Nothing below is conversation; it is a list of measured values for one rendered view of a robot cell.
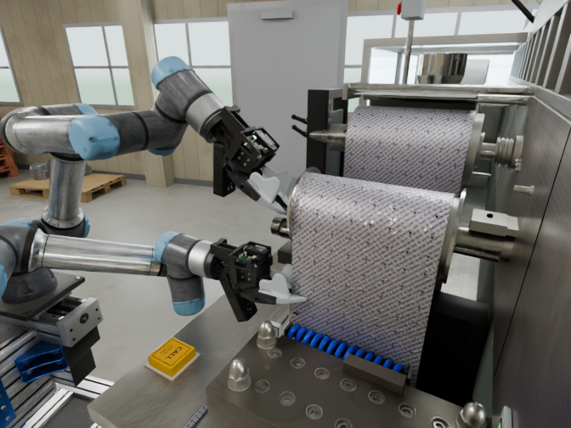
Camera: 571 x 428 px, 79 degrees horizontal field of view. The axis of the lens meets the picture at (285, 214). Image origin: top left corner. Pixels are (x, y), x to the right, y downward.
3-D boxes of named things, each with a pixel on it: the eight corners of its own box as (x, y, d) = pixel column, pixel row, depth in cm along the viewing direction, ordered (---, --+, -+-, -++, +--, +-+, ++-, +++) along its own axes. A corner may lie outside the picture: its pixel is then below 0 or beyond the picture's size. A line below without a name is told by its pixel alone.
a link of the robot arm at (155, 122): (116, 137, 71) (131, 95, 64) (161, 130, 80) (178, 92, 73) (139, 166, 70) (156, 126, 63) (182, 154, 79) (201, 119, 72)
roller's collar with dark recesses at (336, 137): (336, 148, 87) (338, 121, 85) (359, 149, 85) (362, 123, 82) (326, 152, 82) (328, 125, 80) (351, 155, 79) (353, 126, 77)
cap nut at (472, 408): (456, 411, 50) (462, 388, 48) (485, 422, 48) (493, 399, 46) (454, 432, 47) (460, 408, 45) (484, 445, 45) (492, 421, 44)
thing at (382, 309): (292, 324, 68) (293, 240, 61) (417, 372, 57) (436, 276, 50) (291, 325, 68) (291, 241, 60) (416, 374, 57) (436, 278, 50)
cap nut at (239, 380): (237, 369, 57) (235, 348, 55) (256, 378, 55) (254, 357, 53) (223, 385, 54) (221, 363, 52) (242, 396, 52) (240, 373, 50)
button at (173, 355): (173, 344, 80) (172, 335, 79) (196, 355, 77) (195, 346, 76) (149, 365, 74) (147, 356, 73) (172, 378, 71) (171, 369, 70)
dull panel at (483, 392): (489, 161, 239) (497, 126, 230) (494, 162, 237) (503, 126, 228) (462, 441, 59) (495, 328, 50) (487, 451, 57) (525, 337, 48)
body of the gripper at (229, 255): (252, 264, 62) (201, 248, 68) (254, 303, 65) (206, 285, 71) (274, 246, 68) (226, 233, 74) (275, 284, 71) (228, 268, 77)
